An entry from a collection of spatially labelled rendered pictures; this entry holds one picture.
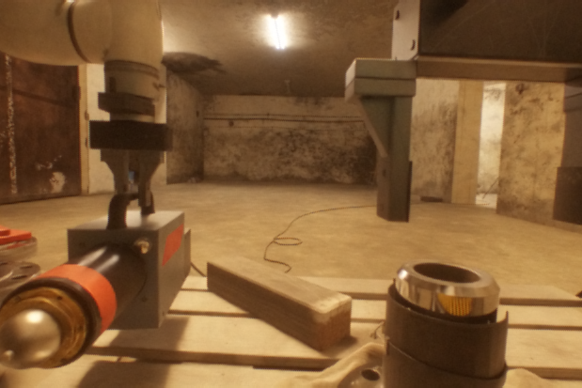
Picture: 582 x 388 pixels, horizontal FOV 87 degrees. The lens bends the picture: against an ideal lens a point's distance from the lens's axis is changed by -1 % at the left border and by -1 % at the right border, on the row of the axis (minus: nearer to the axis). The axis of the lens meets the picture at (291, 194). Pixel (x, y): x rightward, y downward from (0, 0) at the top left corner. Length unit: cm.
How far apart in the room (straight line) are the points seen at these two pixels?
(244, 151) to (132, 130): 1042
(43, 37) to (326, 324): 72
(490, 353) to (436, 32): 32
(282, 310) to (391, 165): 58
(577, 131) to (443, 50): 12
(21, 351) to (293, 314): 48
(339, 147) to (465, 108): 577
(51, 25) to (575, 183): 70
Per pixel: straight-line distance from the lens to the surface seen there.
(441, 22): 22
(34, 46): 71
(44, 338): 40
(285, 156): 1082
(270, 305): 77
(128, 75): 62
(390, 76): 21
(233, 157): 1107
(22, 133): 503
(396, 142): 21
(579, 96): 30
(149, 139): 61
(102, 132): 64
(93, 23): 65
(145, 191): 62
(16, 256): 125
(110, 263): 49
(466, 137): 585
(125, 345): 78
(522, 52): 24
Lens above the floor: 51
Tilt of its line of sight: 5 degrees down
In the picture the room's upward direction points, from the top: 1 degrees clockwise
